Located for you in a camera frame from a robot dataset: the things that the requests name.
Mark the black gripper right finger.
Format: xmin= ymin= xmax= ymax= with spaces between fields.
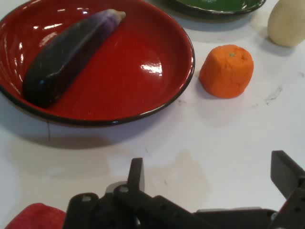
xmin=269 ymin=150 xmax=305 ymax=229

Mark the cream toy fruit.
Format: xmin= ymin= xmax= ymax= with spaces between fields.
xmin=266 ymin=0 xmax=305 ymax=47

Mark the purple toy eggplant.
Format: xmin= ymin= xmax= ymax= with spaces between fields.
xmin=21 ymin=9 xmax=126 ymax=108

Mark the red plate with black rim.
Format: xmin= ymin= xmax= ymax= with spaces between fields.
xmin=0 ymin=0 xmax=196 ymax=127

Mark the red toy apple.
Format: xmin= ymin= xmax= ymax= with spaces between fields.
xmin=4 ymin=202 xmax=67 ymax=229

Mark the orange toy fruit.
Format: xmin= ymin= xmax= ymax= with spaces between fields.
xmin=199 ymin=44 xmax=254 ymax=99

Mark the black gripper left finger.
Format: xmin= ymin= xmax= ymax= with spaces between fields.
xmin=63 ymin=157 xmax=215 ymax=229

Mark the green plate with white print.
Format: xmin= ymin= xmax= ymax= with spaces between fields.
xmin=166 ymin=0 xmax=267 ymax=17

